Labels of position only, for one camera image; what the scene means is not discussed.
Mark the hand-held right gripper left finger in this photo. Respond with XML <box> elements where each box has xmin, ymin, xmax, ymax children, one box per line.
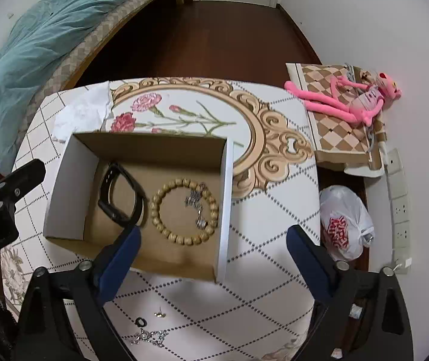
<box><xmin>13</xmin><ymin>226</ymin><xmax>142</xmax><ymax>361</ymax></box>

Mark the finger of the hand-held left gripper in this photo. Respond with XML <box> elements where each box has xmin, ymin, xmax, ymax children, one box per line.
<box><xmin>0</xmin><ymin>159</ymin><xmax>46</xmax><ymax>215</ymax></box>

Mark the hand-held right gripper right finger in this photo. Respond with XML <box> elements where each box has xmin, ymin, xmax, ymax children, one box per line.
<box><xmin>287</xmin><ymin>224</ymin><xmax>414</xmax><ymax>361</ymax></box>

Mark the black wristband watch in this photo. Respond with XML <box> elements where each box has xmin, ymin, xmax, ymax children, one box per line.
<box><xmin>98</xmin><ymin>162</ymin><xmax>149</xmax><ymax>230</ymax></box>

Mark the white plastic bag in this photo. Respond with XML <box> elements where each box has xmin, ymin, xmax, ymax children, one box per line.
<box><xmin>319</xmin><ymin>185</ymin><xmax>375</xmax><ymax>261</ymax></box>

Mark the white cardboard box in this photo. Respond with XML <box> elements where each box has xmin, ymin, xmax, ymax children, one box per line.
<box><xmin>43</xmin><ymin>131</ymin><xmax>235</xmax><ymax>283</ymax></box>

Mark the crumpled white paper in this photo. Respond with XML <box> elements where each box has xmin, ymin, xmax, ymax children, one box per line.
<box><xmin>54</xmin><ymin>81</ymin><xmax>114</xmax><ymax>142</ymax></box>

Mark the white power strip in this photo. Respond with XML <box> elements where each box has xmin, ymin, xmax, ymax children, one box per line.
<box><xmin>383</xmin><ymin>148</ymin><xmax>413</xmax><ymax>275</ymax></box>

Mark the teal blanket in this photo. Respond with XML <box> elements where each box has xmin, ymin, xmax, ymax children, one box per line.
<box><xmin>0</xmin><ymin>0</ymin><xmax>171</xmax><ymax>159</ymax></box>

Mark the pink plush toy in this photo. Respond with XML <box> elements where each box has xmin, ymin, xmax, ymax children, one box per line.
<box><xmin>284</xmin><ymin>70</ymin><xmax>403</xmax><ymax>127</ymax></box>

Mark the checkered bed mattress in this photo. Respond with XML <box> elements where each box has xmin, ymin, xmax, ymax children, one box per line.
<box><xmin>14</xmin><ymin>0</ymin><xmax>184</xmax><ymax>151</ymax></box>

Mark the wooden bead bracelet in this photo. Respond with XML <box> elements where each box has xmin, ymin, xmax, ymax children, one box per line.
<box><xmin>150</xmin><ymin>178</ymin><xmax>220</xmax><ymax>245</ymax></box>

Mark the silver chain necklace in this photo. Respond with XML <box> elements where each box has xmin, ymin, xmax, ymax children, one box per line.
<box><xmin>129</xmin><ymin>329</ymin><xmax>168</xmax><ymax>347</ymax></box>

